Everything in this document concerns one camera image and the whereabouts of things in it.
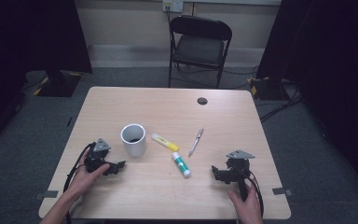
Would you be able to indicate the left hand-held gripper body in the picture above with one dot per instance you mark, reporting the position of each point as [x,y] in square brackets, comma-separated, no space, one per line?
[97,155]

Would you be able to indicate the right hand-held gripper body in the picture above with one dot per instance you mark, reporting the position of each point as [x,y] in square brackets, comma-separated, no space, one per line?
[239,168]

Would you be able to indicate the person's left hand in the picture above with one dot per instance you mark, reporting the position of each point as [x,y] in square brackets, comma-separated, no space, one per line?
[87,179]

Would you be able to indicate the person's right hand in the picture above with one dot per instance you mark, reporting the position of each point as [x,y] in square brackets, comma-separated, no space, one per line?
[245,208]

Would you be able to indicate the white cup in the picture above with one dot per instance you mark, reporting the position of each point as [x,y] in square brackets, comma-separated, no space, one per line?
[133,141]

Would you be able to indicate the silver pen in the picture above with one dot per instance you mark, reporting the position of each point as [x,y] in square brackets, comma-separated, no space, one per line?
[196,142]

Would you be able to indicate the white green glue stick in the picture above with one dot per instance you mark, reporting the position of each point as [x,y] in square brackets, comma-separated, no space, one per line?
[181,164]

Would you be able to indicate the grey floor tape strip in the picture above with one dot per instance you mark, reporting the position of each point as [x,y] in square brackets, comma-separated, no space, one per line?
[282,191]
[47,194]

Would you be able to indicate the yellow highlighter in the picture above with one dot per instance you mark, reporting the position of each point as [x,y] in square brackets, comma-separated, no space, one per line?
[165,142]

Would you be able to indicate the black stand base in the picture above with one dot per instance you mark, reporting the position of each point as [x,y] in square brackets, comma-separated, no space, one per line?
[59,84]
[267,88]

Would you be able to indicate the black folding chair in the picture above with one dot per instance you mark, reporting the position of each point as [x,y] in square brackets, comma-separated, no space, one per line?
[199,49]

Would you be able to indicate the dark curtain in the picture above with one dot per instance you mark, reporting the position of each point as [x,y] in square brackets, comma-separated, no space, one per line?
[28,46]
[332,62]

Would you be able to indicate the white wall socket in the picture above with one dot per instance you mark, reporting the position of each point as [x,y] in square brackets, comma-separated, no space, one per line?
[173,5]

